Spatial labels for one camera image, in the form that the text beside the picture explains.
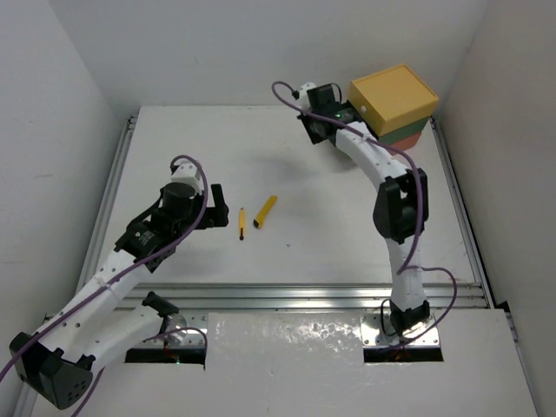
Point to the slim yellow utility knife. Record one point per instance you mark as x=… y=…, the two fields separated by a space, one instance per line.
x=241 y=224

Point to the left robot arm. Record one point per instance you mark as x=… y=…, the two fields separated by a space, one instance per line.
x=60 y=359

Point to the yellow drawer box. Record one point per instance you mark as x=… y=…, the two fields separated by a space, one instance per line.
x=392 y=99

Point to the aluminium right rail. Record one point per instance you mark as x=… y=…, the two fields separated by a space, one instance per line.
x=466 y=229

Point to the red drawer box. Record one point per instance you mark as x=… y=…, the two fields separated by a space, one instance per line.
x=407 y=142

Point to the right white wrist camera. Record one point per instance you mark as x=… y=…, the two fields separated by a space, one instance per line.
x=301 y=95

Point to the aluminium front rail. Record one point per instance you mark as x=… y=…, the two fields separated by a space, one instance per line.
x=262 y=297

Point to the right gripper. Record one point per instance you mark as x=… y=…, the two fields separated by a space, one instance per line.
x=315 y=135

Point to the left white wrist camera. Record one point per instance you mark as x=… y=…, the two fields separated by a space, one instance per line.
x=185 y=172

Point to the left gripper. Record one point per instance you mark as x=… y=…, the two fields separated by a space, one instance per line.
x=213 y=210

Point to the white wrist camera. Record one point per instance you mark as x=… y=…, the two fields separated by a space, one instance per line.
x=185 y=172
x=301 y=95

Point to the wide yellow utility knife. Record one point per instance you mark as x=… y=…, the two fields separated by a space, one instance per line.
x=263 y=212

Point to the aluminium left rail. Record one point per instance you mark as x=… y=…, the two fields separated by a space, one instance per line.
x=93 y=254

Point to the green drawer box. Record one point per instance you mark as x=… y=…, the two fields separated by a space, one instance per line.
x=398 y=135

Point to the aluminium rail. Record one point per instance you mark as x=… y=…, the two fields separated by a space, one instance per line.
x=262 y=297
x=93 y=254
x=466 y=229

